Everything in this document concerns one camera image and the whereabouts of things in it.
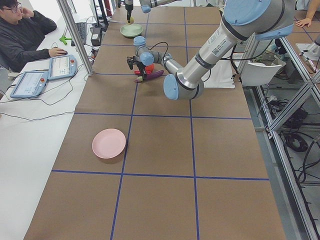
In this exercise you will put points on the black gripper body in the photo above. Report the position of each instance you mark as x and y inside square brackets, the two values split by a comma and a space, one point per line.
[129, 5]
[141, 66]

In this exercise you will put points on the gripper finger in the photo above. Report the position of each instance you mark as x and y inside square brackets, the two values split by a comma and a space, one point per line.
[143, 76]

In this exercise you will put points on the red orange pomegranate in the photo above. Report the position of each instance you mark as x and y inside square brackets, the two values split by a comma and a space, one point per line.
[149, 69]

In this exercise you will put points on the purple eggplant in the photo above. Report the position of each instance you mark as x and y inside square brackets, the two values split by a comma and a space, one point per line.
[149, 77]

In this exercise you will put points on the yellow pink peach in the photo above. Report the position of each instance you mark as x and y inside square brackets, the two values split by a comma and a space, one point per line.
[130, 21]

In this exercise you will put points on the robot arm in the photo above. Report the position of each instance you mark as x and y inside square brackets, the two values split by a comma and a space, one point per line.
[264, 19]
[146, 5]

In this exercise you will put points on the bystander hand on rail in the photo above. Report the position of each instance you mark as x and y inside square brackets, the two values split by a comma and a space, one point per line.
[305, 22]

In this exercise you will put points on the light green plate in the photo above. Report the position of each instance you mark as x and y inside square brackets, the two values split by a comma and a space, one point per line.
[131, 30]

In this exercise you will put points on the black power adapter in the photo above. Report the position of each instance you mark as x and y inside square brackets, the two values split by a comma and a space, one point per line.
[96, 36]

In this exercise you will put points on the black keyboard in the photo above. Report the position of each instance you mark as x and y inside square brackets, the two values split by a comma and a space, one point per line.
[82, 30]

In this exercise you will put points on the green clamp tool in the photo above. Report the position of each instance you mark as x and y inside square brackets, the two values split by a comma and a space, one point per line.
[64, 40]

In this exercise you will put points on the far blue teach pendant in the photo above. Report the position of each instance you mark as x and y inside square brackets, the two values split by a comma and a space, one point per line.
[60, 67]

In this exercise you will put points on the blue teach pendant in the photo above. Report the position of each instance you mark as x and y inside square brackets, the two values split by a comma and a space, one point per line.
[60, 67]
[31, 84]

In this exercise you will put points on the pink plate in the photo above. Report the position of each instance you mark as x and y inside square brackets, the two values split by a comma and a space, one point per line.
[108, 143]

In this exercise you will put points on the white chair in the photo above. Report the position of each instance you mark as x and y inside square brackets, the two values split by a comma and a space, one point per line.
[258, 74]

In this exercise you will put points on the seated person in black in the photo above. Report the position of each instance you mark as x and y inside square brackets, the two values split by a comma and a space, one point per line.
[21, 32]

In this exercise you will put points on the near blue teach pendant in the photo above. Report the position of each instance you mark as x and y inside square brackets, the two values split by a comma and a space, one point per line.
[31, 84]

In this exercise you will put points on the aluminium frame post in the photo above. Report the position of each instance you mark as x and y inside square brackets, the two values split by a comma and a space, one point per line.
[70, 23]

